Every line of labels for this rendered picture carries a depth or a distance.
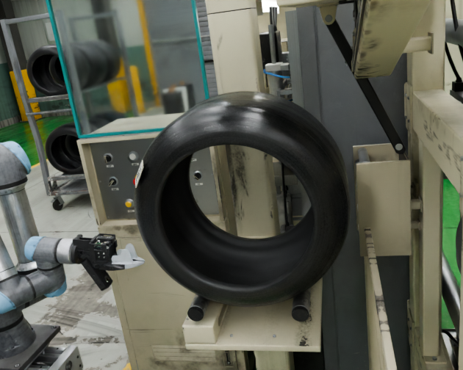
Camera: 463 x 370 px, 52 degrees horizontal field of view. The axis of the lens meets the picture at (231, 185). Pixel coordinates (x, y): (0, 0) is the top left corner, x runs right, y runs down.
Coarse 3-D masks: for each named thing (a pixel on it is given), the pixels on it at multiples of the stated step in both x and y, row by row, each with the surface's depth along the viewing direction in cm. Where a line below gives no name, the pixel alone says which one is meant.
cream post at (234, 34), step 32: (224, 0) 135; (224, 32) 138; (256, 32) 143; (224, 64) 141; (256, 64) 140; (256, 160) 149; (256, 192) 153; (256, 224) 157; (256, 352) 174; (288, 352) 173
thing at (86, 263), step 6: (84, 264) 142; (90, 264) 142; (90, 270) 142; (96, 270) 143; (102, 270) 145; (90, 276) 143; (96, 276) 142; (102, 276) 144; (108, 276) 146; (96, 282) 143; (102, 282) 143; (108, 282) 145; (102, 288) 143
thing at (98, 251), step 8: (80, 240) 140; (88, 240) 139; (96, 240) 142; (104, 240) 141; (112, 240) 141; (72, 248) 140; (80, 248) 141; (88, 248) 140; (96, 248) 139; (104, 248) 137; (112, 248) 142; (72, 256) 140; (80, 256) 142; (88, 256) 141; (96, 256) 139; (104, 256) 139; (96, 264) 139
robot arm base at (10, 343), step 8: (24, 320) 157; (0, 328) 150; (8, 328) 151; (16, 328) 153; (24, 328) 156; (32, 328) 161; (0, 336) 151; (8, 336) 152; (16, 336) 153; (24, 336) 155; (32, 336) 158; (0, 344) 151; (8, 344) 152; (16, 344) 153; (24, 344) 154; (0, 352) 151; (8, 352) 151; (16, 352) 152
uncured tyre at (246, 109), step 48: (240, 96) 120; (192, 144) 112; (240, 144) 110; (288, 144) 109; (336, 144) 128; (144, 192) 120; (192, 192) 149; (336, 192) 112; (144, 240) 127; (192, 240) 148; (240, 240) 149; (288, 240) 146; (336, 240) 116; (192, 288) 127; (240, 288) 124; (288, 288) 121
